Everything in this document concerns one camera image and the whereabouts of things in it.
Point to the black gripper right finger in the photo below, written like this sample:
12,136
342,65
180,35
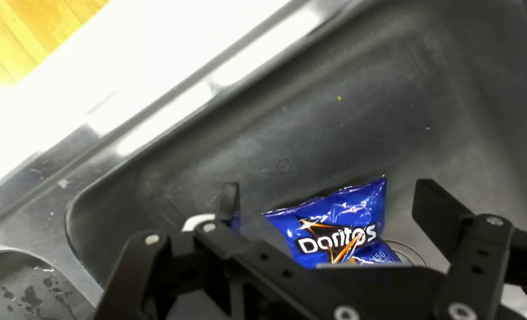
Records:
486,253

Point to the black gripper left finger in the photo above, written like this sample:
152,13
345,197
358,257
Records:
244,280

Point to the blue Doritos snack packet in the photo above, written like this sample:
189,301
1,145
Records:
340,229

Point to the stainless steel double sink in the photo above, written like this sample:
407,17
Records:
310,97

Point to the wooden lower cabinet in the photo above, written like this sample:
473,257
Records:
31,31

